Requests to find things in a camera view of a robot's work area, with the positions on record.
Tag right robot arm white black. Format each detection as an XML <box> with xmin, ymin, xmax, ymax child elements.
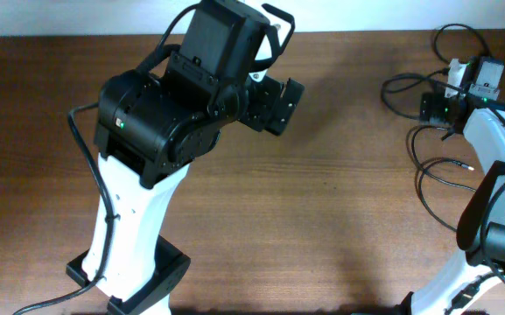
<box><xmin>394</xmin><ymin>57</ymin><xmax>505</xmax><ymax>314</ymax></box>

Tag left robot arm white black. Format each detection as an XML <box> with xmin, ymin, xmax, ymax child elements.
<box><xmin>67</xmin><ymin>1</ymin><xmax>304</xmax><ymax>314</ymax></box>

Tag black USB cable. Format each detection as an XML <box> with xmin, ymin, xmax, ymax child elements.
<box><xmin>404</xmin><ymin>124</ymin><xmax>477</xmax><ymax>193</ymax></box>
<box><xmin>414</xmin><ymin>157</ymin><xmax>477</xmax><ymax>234</ymax></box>
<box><xmin>379</xmin><ymin>22</ymin><xmax>505</xmax><ymax>122</ymax></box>

